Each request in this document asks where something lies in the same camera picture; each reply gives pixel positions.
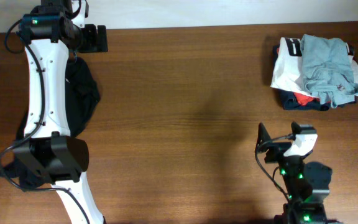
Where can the red garment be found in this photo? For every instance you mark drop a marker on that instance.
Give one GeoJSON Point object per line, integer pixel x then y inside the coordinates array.
{"type": "Point", "coordinates": [303, 99]}

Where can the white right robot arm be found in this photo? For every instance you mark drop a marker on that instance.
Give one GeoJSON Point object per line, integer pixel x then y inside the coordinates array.
{"type": "Point", "coordinates": [304, 185]}

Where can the light blue t-shirt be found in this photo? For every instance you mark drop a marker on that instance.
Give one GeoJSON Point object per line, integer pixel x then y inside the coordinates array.
{"type": "Point", "coordinates": [327, 72]}

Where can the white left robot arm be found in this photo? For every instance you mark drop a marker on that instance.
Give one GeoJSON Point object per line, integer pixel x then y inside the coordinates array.
{"type": "Point", "coordinates": [49, 156]}

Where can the black white striped garment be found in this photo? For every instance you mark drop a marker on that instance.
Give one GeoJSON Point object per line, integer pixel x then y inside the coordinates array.
{"type": "Point", "coordinates": [294, 49]}

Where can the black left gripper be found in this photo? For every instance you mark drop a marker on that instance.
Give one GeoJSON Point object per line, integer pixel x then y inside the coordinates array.
{"type": "Point", "coordinates": [91, 45]}

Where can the white crumpled garment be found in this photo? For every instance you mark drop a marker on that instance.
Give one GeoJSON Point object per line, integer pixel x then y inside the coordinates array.
{"type": "Point", "coordinates": [287, 74]}

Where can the black t-shirt with logo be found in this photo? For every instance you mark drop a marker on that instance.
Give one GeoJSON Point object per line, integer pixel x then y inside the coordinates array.
{"type": "Point", "coordinates": [81, 98]}

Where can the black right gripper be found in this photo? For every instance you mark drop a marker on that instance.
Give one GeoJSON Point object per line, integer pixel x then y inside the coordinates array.
{"type": "Point", "coordinates": [278, 149]}

